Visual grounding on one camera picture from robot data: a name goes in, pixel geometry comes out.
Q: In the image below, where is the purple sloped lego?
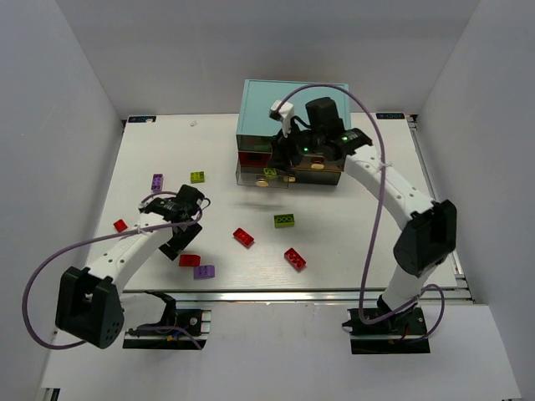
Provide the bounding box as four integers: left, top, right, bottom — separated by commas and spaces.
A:
193, 265, 216, 280

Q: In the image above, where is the left blue label sticker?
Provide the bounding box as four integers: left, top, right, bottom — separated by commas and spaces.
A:
127, 116, 156, 124

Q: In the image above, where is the blue label sticker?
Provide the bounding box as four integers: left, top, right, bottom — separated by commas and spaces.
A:
127, 116, 156, 124
375, 112, 405, 120

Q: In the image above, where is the lime small lego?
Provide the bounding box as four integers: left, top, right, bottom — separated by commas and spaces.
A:
263, 168, 278, 180

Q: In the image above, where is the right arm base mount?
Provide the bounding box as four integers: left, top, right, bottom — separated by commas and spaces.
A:
342, 307, 431, 355

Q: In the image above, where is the right blue label sticker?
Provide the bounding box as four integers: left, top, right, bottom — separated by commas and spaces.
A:
375, 112, 405, 120

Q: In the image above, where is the small red lego left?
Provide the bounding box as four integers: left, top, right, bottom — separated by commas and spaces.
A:
113, 219, 128, 233

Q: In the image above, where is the lime lego near left arm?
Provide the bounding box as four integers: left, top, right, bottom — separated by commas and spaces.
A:
190, 171, 206, 184

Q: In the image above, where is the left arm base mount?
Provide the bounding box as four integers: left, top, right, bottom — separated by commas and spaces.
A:
121, 291, 211, 351

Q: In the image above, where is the teal drawer cabinet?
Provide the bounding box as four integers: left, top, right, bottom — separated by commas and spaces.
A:
236, 79, 351, 186

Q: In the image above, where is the red lego centre left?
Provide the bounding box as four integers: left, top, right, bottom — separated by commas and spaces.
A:
233, 227, 254, 248

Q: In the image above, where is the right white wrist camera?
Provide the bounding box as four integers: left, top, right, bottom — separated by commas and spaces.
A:
269, 100, 295, 138

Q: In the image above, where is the purple long lego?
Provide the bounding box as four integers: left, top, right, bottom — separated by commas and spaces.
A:
150, 174, 164, 192

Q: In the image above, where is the red sloped lego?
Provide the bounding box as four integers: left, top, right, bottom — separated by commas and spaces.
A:
178, 254, 201, 267

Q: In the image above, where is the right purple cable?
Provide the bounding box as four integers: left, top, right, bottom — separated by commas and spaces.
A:
275, 83, 447, 344

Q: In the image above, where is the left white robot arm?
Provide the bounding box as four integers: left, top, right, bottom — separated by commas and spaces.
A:
55, 185, 206, 349

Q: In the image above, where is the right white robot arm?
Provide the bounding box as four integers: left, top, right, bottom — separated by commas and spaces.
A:
269, 97, 456, 325

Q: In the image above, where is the red lego centre right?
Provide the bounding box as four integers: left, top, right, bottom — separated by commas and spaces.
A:
284, 248, 306, 272

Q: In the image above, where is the lime long lego centre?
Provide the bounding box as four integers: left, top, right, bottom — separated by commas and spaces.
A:
273, 214, 295, 228

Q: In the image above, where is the transparent drawer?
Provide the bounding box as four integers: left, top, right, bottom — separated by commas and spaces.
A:
236, 163, 289, 189

